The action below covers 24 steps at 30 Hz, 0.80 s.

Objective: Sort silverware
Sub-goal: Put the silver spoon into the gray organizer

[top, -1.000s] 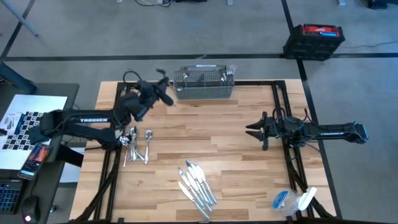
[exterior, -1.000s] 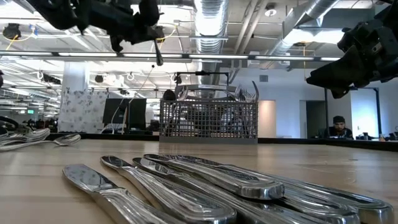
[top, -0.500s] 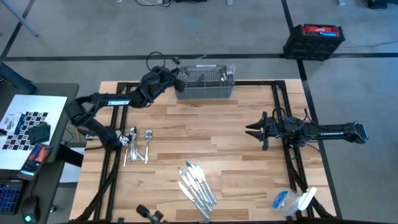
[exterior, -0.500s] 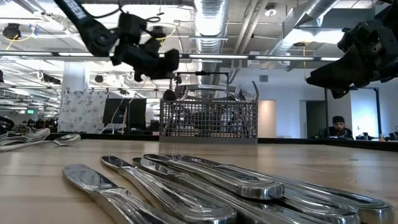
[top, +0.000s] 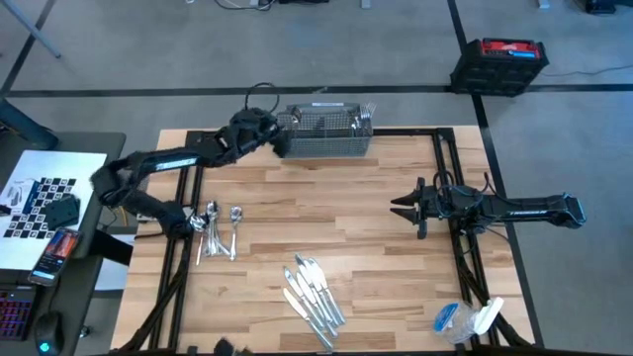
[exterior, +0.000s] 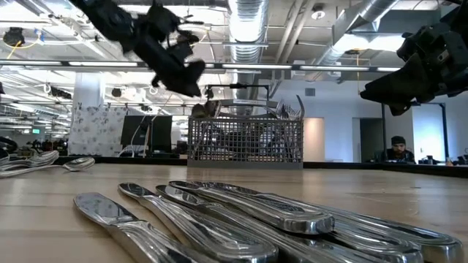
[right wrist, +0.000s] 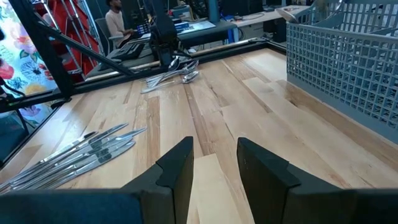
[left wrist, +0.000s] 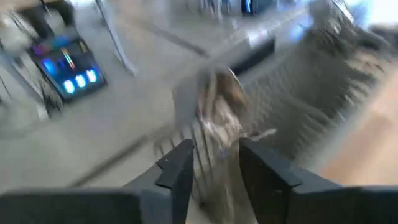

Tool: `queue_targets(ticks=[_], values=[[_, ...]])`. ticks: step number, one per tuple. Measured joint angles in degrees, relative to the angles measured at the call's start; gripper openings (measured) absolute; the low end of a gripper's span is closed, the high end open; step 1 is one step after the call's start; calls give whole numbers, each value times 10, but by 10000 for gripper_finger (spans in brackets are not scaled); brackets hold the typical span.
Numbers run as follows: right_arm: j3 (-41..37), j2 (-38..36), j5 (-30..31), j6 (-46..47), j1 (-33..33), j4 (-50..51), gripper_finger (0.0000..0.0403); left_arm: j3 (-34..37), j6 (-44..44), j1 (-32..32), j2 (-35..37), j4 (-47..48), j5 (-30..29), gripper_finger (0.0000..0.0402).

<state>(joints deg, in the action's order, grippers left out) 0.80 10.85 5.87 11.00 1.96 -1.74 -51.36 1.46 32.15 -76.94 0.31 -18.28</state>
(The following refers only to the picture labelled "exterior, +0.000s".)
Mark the grey plastic cutlery basket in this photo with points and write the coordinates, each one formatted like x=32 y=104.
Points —
x=245 y=146

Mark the black ceiling camera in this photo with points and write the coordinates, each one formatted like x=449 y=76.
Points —
x=14 y=36

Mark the person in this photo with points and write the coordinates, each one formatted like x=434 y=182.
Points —
x=398 y=153

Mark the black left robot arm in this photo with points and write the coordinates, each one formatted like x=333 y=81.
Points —
x=106 y=18

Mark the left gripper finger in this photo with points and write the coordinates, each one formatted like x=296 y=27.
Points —
x=192 y=78
x=168 y=82

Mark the green exit sign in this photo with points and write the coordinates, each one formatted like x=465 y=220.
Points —
x=36 y=131

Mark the black computer monitor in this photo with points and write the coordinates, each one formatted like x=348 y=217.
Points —
x=161 y=133

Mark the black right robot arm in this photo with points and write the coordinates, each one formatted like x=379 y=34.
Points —
x=461 y=14

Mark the black aluminium table frame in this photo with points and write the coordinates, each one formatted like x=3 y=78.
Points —
x=365 y=166

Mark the black metal frame stand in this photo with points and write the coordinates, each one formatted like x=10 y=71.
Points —
x=384 y=131

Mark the silver ventilation duct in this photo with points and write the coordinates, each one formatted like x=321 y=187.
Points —
x=248 y=29
x=360 y=22

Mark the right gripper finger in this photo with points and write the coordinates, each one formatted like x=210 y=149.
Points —
x=402 y=87
x=401 y=109

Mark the grey wall vent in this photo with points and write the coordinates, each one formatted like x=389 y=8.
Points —
x=310 y=92

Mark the white floral print sheet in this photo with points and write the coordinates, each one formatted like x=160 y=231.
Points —
x=95 y=131

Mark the white pillar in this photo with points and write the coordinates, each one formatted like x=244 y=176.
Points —
x=87 y=91

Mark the round ceiling sensor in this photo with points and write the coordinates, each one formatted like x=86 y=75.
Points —
x=318 y=14

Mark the overhead light strip beam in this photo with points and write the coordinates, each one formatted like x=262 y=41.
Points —
x=256 y=66

